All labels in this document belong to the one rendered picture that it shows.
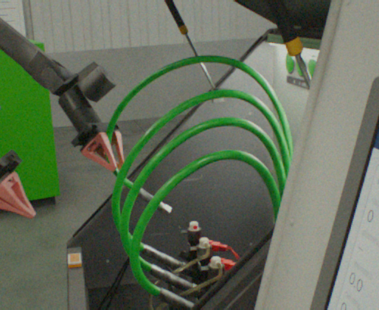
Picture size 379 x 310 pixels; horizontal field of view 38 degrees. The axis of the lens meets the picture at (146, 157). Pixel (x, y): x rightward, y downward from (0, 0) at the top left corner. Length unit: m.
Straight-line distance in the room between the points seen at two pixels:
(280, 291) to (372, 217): 0.20
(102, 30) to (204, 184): 6.21
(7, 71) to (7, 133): 0.46
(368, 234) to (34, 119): 3.90
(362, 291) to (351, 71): 0.22
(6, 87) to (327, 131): 3.75
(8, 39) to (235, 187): 0.66
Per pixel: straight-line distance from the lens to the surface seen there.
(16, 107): 4.29
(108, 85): 1.17
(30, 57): 1.25
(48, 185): 4.46
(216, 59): 1.06
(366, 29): 0.60
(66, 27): 7.50
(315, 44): 1.09
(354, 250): 0.55
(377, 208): 0.52
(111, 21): 7.52
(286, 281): 0.67
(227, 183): 1.40
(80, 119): 1.17
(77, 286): 1.21
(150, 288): 0.83
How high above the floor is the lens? 1.52
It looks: 15 degrees down
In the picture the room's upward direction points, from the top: 4 degrees counter-clockwise
